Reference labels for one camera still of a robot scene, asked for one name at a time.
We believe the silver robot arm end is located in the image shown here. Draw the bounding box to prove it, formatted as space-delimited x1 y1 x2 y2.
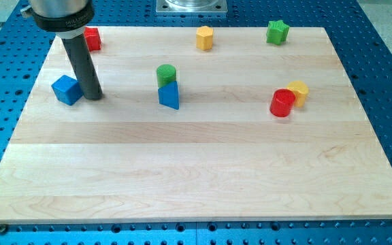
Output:
20 0 95 39

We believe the blue triangular prism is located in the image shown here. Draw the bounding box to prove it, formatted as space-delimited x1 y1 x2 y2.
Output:
158 81 180 110

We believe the light wooden board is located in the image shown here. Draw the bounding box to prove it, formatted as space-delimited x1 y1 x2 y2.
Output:
0 27 392 224

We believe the green cylinder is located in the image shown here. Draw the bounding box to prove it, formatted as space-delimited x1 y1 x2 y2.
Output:
156 64 177 88

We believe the yellow hexagonal prism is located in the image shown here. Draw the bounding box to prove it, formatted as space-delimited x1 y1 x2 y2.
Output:
196 26 214 50

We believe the red cylinder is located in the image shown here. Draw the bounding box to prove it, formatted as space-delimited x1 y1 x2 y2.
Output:
269 88 295 117

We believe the yellow cylinder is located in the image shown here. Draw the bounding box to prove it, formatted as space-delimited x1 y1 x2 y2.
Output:
287 80 309 108

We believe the green star block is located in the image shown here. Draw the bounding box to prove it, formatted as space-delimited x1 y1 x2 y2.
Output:
266 20 290 45

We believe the blue cube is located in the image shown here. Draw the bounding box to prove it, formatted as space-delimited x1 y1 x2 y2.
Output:
51 75 83 105

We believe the red block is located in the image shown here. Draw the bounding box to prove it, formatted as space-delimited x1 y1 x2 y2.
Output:
84 27 101 51

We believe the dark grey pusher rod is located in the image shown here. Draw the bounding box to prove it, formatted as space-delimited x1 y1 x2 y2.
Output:
62 34 103 101

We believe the brass screw bottom left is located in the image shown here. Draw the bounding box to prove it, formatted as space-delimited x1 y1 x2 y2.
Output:
0 224 8 235

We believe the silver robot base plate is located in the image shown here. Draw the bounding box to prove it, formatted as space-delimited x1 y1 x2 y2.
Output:
156 0 228 14

